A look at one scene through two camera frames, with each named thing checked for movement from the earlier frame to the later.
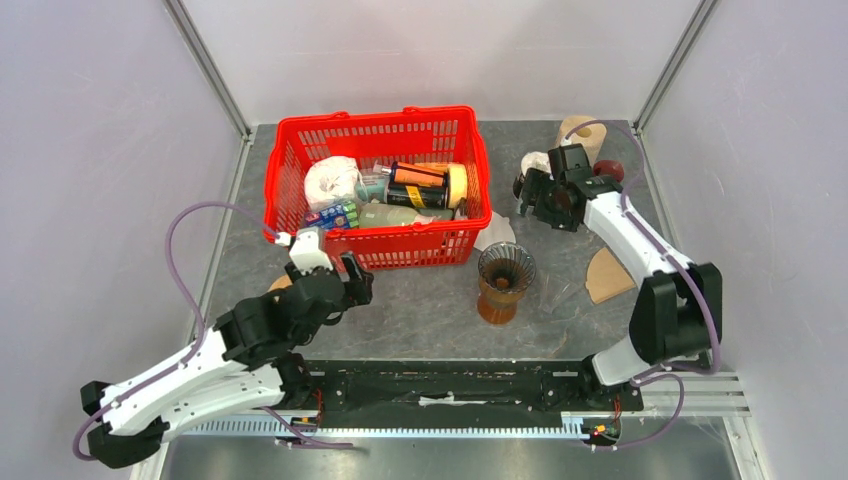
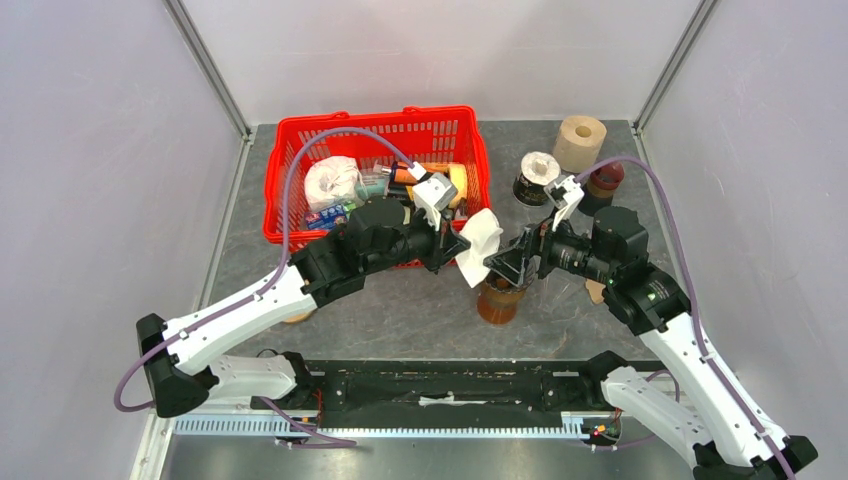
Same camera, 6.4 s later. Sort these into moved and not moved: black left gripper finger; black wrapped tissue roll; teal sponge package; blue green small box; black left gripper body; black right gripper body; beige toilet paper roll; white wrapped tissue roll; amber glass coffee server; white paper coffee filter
Moved: black left gripper finger; white paper coffee filter; black left gripper body; black right gripper body
Not moved: amber glass coffee server; beige toilet paper roll; blue green small box; black wrapped tissue roll; teal sponge package; white wrapped tissue roll
